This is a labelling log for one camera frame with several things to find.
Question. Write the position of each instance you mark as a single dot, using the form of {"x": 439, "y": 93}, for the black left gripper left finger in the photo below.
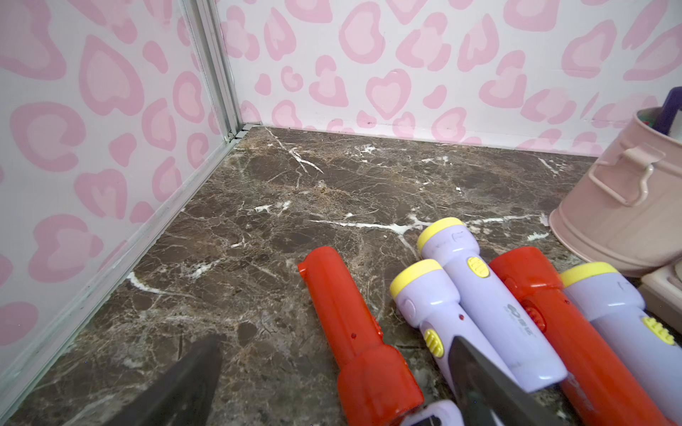
{"x": 181, "y": 396}

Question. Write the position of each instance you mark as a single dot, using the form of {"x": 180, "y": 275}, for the purple flashlight near calculator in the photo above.
{"x": 616, "y": 309}

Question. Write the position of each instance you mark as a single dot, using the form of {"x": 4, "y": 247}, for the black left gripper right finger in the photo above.
{"x": 485, "y": 395}

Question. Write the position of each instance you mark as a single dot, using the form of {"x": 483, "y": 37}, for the pink calculator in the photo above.
{"x": 661, "y": 290}

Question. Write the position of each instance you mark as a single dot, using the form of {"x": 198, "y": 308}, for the red flashlight between purple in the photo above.
{"x": 600, "y": 388}

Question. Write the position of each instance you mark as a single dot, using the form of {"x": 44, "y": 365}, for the purple marker in bucket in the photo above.
{"x": 669, "y": 113}

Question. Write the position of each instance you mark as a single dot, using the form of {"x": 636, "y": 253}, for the pink metal pen bucket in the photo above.
{"x": 626, "y": 209}

